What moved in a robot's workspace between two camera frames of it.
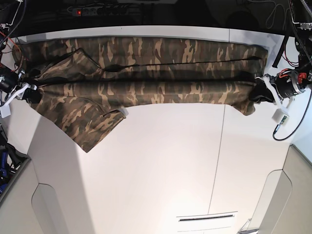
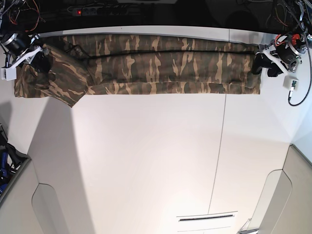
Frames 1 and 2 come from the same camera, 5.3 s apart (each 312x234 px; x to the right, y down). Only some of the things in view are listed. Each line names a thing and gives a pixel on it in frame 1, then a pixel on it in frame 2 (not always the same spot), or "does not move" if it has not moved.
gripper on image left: (11, 87) to (20, 49)
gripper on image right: (284, 85) to (282, 55)
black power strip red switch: (100, 11) does not move
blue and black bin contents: (11, 159) does not move
